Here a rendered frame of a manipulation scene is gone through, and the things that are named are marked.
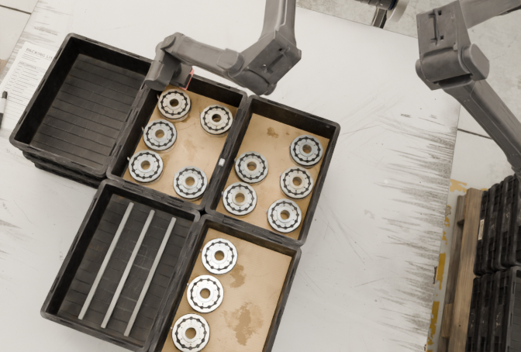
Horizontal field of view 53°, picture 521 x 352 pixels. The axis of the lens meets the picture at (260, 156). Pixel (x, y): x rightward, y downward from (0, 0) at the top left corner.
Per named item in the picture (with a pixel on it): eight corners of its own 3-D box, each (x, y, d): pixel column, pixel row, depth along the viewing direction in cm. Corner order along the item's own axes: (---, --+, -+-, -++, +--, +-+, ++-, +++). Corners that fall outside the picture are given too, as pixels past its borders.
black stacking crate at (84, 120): (78, 51, 175) (69, 32, 164) (161, 80, 173) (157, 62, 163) (22, 156, 161) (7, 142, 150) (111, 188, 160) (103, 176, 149)
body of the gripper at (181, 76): (184, 87, 148) (181, 74, 141) (151, 75, 149) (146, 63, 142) (193, 67, 150) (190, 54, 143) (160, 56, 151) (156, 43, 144)
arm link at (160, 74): (201, 50, 137) (175, 32, 132) (187, 88, 133) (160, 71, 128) (177, 60, 146) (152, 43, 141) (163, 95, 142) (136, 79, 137)
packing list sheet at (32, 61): (20, 40, 187) (19, 39, 186) (82, 57, 186) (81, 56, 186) (-21, 121, 176) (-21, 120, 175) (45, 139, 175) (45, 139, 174)
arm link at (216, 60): (282, 77, 105) (243, 48, 99) (267, 101, 105) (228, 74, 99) (199, 48, 140) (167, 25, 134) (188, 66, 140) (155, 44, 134)
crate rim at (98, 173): (70, 35, 166) (68, 30, 164) (159, 65, 164) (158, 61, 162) (8, 145, 152) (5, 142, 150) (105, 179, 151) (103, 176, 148)
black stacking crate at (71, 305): (112, 189, 160) (104, 177, 149) (202, 222, 158) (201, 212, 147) (52, 318, 146) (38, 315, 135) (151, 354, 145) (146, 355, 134)
